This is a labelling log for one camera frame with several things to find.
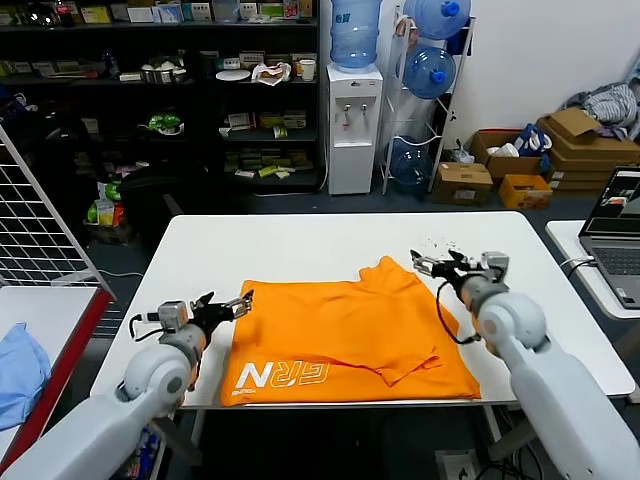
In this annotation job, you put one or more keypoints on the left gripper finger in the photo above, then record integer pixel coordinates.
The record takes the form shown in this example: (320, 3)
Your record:
(206, 300)
(241, 306)

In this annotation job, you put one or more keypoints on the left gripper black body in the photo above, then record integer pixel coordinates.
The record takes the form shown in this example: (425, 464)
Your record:
(210, 316)

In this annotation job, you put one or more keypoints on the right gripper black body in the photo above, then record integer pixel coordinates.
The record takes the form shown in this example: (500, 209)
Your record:
(457, 271)

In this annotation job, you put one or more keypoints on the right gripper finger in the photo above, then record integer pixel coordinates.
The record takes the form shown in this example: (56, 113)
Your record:
(424, 265)
(457, 259)

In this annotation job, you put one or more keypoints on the orange t-shirt white logo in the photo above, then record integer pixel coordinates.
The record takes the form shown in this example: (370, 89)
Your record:
(325, 330)

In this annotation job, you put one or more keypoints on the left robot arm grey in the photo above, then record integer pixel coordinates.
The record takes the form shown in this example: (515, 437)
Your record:
(150, 380)

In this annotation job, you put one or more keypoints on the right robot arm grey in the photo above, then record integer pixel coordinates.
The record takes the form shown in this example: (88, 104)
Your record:
(515, 320)

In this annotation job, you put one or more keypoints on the grey clothes pile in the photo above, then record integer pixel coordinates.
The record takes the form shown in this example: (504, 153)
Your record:
(610, 105)

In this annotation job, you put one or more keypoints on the scattered dark crumbs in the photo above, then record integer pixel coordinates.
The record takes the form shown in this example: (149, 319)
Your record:
(432, 244)

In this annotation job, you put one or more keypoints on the closed brown cardboard box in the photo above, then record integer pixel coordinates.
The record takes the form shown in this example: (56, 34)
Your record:
(462, 182)

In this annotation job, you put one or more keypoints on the yellow cardboard box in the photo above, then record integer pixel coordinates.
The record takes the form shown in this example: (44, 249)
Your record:
(522, 195)

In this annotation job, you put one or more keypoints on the open brown cardboard box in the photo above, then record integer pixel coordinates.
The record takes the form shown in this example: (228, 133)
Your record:
(505, 167)

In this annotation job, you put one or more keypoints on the crumpled grey plastic bag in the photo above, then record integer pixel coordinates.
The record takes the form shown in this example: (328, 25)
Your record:
(462, 154)

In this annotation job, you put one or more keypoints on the white side table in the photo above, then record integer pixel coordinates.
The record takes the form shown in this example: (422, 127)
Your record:
(565, 240)

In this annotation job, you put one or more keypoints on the white table leg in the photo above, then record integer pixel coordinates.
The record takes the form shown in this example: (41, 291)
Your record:
(491, 422)
(198, 427)

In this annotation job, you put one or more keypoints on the brown grocery basket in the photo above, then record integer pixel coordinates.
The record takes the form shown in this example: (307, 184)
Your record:
(107, 234)

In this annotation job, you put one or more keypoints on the black office chair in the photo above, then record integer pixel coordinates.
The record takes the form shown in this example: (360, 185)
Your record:
(150, 195)

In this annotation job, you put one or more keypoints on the orange snack packet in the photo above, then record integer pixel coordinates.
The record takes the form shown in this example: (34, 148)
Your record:
(119, 215)

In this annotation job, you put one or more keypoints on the white yellow carton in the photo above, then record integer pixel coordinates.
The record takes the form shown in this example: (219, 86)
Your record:
(105, 214)

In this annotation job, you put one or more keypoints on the white water dispenser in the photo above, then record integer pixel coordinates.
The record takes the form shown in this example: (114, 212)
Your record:
(352, 150)

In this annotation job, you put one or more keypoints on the small green packet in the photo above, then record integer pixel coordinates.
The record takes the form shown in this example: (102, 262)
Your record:
(280, 133)
(268, 172)

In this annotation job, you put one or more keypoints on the blue white bag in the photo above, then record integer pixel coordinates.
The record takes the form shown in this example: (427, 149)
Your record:
(532, 140)

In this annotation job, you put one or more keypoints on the green round fruit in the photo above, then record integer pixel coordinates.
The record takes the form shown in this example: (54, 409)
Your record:
(93, 214)

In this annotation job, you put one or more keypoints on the green white snack bag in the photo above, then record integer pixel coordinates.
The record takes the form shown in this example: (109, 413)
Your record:
(110, 192)

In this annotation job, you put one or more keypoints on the black shelving unit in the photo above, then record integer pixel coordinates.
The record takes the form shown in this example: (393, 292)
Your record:
(207, 150)

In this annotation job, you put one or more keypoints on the grey laptop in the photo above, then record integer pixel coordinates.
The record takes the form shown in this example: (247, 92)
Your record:
(615, 260)

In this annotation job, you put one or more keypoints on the red edged white table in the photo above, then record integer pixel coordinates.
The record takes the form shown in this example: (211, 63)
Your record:
(40, 305)

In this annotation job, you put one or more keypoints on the stack of flat cardboard boxes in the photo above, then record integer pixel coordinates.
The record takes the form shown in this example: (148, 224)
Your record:
(590, 155)

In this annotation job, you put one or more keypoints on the white metal jug rack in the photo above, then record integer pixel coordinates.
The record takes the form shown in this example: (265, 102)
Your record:
(392, 90)

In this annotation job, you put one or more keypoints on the red white product box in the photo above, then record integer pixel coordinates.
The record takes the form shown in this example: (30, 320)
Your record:
(241, 122)

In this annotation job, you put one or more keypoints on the green vegetable bag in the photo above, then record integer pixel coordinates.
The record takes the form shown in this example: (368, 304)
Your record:
(162, 122)

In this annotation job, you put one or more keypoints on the yellow green product box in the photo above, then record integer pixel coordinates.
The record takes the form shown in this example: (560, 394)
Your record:
(272, 121)

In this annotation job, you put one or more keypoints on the white green product box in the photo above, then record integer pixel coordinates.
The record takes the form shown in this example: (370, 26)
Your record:
(295, 120)

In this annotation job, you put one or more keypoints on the light blue cloth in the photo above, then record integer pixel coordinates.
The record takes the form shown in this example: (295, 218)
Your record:
(20, 370)

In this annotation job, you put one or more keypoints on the white plate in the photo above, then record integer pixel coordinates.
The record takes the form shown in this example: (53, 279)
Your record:
(232, 75)

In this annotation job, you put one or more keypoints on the white paper cup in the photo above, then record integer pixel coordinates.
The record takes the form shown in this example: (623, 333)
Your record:
(307, 71)

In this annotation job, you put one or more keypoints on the metal bowl with buns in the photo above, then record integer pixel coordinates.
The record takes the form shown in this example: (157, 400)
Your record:
(160, 75)

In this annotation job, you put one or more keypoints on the white plastic food bag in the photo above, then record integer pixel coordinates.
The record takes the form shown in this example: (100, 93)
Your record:
(270, 75)

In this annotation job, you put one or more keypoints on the blue labelled water jug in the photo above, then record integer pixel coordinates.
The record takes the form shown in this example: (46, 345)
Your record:
(355, 35)

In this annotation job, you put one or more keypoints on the pink product box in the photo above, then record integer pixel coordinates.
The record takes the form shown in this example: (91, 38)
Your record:
(292, 9)

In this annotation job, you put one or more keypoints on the teal product box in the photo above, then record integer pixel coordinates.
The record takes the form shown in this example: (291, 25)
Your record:
(197, 12)

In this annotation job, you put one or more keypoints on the white blue product box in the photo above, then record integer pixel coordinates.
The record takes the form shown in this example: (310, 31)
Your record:
(167, 14)

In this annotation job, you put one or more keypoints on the clear blue plastic box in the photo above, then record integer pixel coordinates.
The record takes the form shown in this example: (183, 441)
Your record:
(226, 11)

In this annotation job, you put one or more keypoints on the dark cola bottle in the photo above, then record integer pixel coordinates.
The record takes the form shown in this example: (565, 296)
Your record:
(65, 12)

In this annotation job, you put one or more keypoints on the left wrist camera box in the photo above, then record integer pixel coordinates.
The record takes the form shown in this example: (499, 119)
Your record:
(172, 316)

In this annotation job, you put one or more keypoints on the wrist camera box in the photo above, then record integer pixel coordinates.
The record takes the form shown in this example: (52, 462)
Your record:
(495, 262)
(172, 316)

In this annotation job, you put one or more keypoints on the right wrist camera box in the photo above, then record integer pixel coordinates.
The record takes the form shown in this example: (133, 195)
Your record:
(495, 262)

